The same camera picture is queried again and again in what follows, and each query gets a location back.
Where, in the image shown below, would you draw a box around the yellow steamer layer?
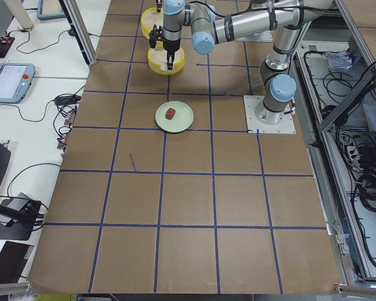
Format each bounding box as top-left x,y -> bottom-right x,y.
140,7 -> 163,40
147,45 -> 185,75

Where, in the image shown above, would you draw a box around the brown bun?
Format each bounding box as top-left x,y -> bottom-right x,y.
165,108 -> 176,120

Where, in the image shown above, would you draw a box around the light green plate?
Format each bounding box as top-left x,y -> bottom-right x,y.
155,101 -> 194,133

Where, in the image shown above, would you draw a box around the black power brick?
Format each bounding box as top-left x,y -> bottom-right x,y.
55,95 -> 81,106

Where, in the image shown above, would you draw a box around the teach pendant tablet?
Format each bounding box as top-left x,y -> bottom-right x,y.
0,63 -> 35,104

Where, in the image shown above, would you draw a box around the white power strip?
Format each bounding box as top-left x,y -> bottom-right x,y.
338,132 -> 363,172

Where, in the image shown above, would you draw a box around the aluminium frame post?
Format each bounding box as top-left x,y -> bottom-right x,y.
59,0 -> 97,66

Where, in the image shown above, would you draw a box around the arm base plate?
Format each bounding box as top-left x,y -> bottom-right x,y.
243,95 -> 296,135

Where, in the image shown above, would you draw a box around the black camera stand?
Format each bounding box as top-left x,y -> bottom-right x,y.
0,193 -> 47,232

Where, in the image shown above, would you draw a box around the coiled black cables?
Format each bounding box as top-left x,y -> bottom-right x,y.
350,169 -> 376,214

